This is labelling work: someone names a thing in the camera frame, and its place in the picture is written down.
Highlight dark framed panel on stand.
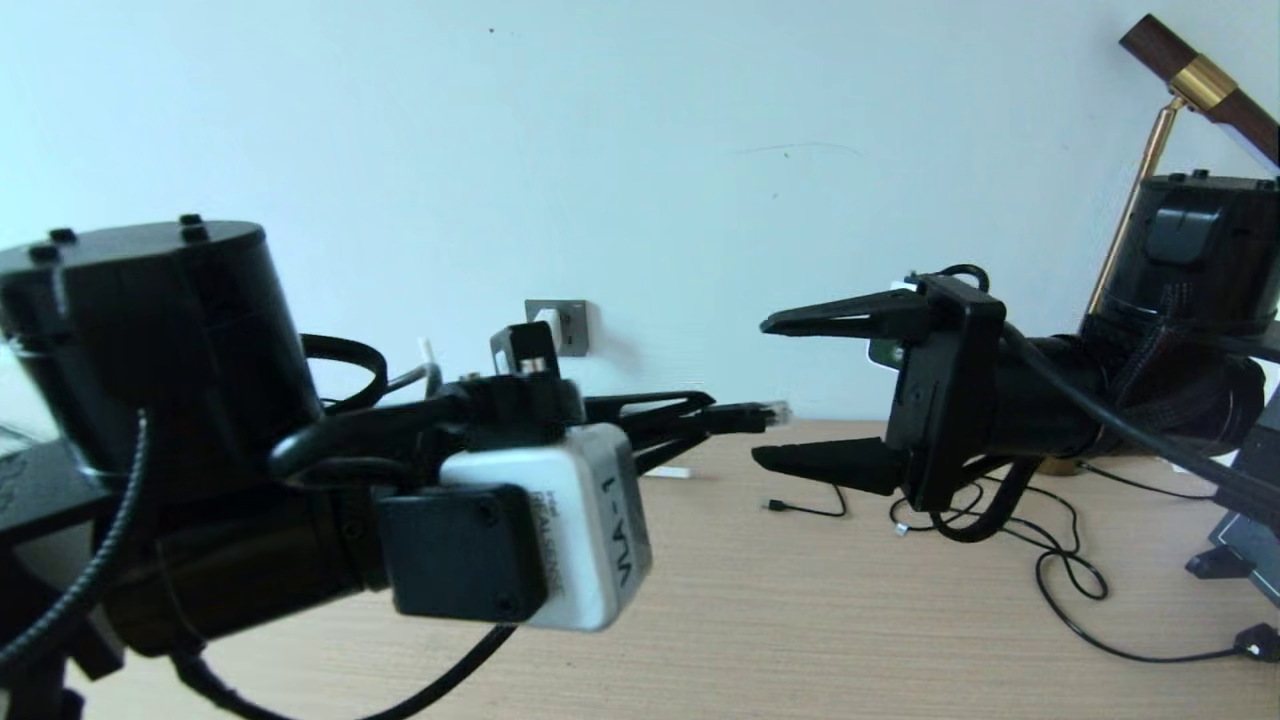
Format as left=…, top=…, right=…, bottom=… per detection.
left=1185, top=480, right=1280, bottom=609

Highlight brass desk lamp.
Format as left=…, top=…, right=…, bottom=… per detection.
left=1035, top=15, right=1280, bottom=476

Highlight light grey wrist camera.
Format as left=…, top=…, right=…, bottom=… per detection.
left=868, top=280, right=921, bottom=373
left=440, top=423, right=653, bottom=633

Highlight black cable silver tip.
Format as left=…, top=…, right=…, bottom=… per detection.
left=888, top=480, right=1083, bottom=553

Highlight grey wall socket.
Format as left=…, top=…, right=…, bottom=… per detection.
left=525, top=300, right=590, bottom=358

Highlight black looped cable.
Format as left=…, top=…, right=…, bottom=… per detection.
left=1078, top=462, right=1206, bottom=499

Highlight black charging cables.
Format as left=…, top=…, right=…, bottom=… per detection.
left=1033, top=545, right=1280, bottom=663

